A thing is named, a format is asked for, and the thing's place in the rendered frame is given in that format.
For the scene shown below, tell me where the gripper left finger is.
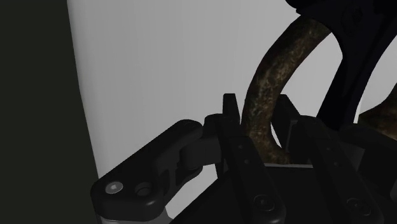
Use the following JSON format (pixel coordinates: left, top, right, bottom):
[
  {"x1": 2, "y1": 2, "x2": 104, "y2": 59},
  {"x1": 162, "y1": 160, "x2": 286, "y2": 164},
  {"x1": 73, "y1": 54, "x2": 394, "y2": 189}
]
[{"x1": 90, "y1": 94, "x2": 287, "y2": 224}]

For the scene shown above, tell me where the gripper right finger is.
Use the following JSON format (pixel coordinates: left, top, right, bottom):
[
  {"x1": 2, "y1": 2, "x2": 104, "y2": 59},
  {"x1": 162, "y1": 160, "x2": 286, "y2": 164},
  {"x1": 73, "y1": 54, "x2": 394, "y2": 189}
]
[{"x1": 271, "y1": 94, "x2": 397, "y2": 224}]

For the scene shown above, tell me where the dark brown mottled curved object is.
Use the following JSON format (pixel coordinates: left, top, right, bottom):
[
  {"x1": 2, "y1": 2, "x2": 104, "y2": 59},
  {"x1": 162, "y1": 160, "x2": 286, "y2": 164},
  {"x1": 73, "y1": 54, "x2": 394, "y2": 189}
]
[{"x1": 240, "y1": 0, "x2": 397, "y2": 165}]

